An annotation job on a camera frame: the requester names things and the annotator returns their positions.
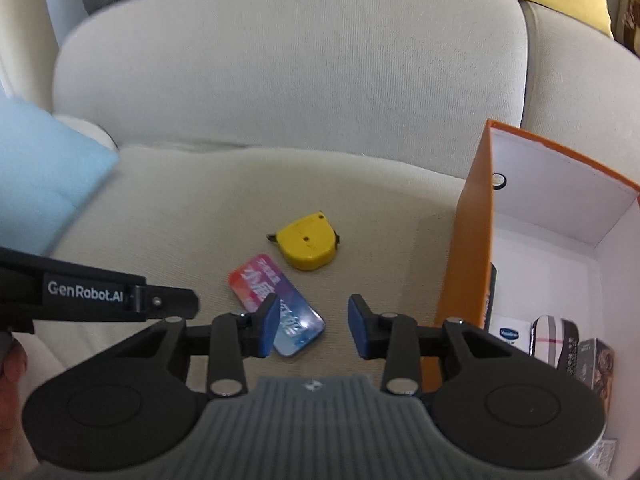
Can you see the beige sofa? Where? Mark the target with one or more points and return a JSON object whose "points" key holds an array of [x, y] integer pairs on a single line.
{"points": [[300, 85]]}

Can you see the person's left hand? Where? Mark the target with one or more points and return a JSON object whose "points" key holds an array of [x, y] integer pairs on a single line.
{"points": [[11, 367]]}

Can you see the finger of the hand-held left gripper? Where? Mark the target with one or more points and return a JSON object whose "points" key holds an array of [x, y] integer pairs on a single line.
{"points": [[165, 302]]}

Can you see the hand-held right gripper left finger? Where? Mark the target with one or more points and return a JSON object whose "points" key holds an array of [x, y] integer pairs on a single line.
{"points": [[267, 325]]}

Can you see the yellow tape measure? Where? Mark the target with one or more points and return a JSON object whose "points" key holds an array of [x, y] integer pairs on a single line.
{"points": [[305, 240]]}

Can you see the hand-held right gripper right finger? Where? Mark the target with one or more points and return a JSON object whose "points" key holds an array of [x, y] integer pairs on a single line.
{"points": [[358, 325]]}

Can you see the cream and brown bag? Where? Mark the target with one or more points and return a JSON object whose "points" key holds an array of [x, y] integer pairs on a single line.
{"points": [[629, 15]]}

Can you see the plaid case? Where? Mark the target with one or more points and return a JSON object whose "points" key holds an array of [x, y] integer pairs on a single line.
{"points": [[550, 342]]}

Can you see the orange cardboard box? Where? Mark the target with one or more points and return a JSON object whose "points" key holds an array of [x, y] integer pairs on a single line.
{"points": [[465, 240]]}

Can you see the clear plastic packet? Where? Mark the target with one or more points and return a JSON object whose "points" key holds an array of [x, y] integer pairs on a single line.
{"points": [[604, 457]]}

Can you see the light blue cushion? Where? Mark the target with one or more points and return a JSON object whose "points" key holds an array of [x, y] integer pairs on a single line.
{"points": [[45, 175]]}

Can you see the white box with blue label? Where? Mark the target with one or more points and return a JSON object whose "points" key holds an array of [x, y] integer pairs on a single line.
{"points": [[510, 335]]}

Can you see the dark patterned box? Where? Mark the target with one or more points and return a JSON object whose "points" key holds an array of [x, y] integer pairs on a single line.
{"points": [[595, 367]]}

